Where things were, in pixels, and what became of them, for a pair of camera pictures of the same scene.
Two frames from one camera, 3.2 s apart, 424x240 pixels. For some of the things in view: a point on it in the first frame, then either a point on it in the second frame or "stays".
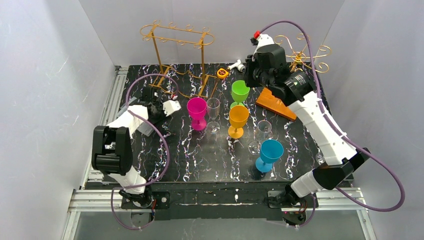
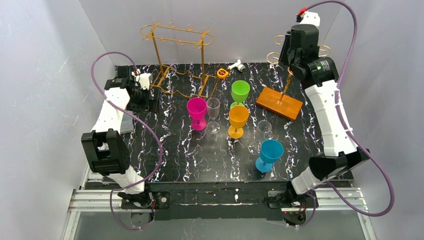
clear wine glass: (213, 108) stays
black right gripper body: (251, 75) → (292, 65)
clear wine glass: (263, 130) stays
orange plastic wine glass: (238, 115) stays
